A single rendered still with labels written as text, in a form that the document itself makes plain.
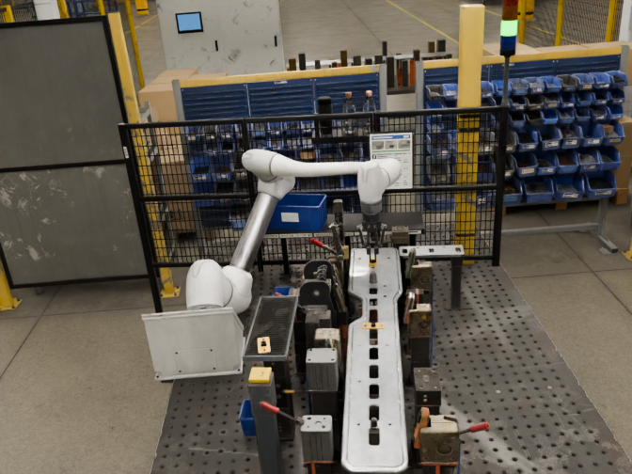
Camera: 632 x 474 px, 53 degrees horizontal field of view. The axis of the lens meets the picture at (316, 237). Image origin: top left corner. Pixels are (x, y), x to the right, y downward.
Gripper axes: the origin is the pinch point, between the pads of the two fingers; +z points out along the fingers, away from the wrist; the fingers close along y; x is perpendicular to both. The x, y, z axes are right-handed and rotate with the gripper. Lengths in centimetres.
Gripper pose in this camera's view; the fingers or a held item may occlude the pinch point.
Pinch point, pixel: (372, 254)
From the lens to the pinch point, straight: 278.8
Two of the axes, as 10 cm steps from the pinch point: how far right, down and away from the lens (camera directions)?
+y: -9.9, 0.3, 1.0
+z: 0.7, 9.0, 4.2
